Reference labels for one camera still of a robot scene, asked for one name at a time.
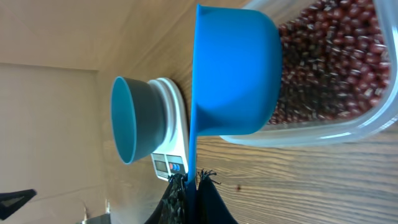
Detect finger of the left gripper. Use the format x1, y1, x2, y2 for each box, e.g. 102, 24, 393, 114
0, 189, 37, 220

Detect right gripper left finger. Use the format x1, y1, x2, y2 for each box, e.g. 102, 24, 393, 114
145, 174, 188, 224

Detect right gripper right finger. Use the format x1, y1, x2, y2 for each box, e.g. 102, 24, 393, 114
196, 169, 238, 224

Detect blue plastic scoop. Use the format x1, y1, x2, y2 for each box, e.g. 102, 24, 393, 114
187, 5, 282, 223

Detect white digital kitchen scale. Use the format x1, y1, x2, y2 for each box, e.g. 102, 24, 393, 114
149, 78, 189, 180

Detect teal bowl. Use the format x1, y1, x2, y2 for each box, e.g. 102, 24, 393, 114
110, 77, 166, 164

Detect red beans in container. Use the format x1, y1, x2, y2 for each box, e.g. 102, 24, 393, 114
268, 0, 391, 125

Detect clear plastic container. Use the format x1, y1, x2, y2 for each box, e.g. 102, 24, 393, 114
221, 0, 397, 147

